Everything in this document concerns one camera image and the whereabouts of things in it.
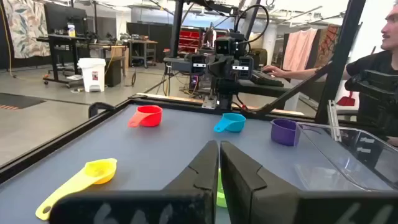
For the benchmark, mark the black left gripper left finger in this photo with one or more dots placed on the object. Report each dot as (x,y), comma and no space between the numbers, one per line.
(186,202)

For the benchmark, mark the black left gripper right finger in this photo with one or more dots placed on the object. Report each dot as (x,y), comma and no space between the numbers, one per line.
(264,199)

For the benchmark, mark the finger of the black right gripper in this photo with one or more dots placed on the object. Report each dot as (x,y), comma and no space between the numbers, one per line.
(216,67)
(230,67)

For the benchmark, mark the green measuring cup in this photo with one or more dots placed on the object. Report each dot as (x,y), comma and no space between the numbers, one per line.
(221,193)

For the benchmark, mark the teal measuring cup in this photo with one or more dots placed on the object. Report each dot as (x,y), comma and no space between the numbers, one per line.
(231,122)

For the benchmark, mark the red measuring cup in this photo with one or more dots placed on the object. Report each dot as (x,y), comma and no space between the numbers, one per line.
(149,116)

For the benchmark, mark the yellow measuring cup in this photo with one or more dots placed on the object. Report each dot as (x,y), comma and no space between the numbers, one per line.
(93,174)

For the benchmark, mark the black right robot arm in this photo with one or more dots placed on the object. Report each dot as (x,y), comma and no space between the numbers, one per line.
(225,90)

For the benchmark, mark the purple measuring cup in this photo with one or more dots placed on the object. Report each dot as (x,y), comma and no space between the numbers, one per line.
(283,132)

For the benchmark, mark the clear plastic basket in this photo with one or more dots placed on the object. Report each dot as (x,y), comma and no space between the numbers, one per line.
(348,155)

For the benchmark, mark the red storage bins shelf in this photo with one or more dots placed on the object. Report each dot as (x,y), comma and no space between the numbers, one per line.
(189,40)

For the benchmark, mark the black keyboard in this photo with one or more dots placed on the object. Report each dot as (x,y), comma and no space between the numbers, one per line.
(267,78)

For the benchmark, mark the wooden workbench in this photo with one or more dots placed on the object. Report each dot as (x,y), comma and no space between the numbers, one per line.
(143,51)

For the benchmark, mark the pink hanging cloth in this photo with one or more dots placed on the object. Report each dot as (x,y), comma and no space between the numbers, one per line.
(298,48)

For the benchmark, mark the orange patterned hanging cloth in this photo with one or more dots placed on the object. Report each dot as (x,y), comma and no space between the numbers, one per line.
(326,45)

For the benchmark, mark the white plastic bin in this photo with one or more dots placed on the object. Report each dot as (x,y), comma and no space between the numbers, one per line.
(92,74)

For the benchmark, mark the black table clamp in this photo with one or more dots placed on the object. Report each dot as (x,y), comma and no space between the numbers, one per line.
(99,107)

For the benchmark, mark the red dustpan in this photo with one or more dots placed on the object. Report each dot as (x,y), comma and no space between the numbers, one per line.
(346,100)

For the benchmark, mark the yellow bottle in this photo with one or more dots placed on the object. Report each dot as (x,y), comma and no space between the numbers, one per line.
(71,30)

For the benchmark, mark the person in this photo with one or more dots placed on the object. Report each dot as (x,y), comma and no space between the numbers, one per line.
(373,62)

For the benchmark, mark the black rolling cart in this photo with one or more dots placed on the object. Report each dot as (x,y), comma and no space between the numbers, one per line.
(56,59)

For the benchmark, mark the black monitor screen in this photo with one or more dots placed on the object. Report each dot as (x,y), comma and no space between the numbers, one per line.
(63,17)

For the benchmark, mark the leaf patterned hanging cloth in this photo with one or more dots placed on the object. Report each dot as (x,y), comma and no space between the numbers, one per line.
(26,28)

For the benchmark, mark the black floor mat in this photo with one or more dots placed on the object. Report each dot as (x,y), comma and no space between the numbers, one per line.
(18,100)

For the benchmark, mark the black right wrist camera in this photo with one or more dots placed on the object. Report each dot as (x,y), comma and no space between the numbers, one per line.
(224,46)

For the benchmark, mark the black background frame post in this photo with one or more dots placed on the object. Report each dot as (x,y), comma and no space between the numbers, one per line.
(176,28)

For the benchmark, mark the black metal table frame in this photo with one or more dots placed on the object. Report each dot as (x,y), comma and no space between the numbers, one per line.
(339,62)

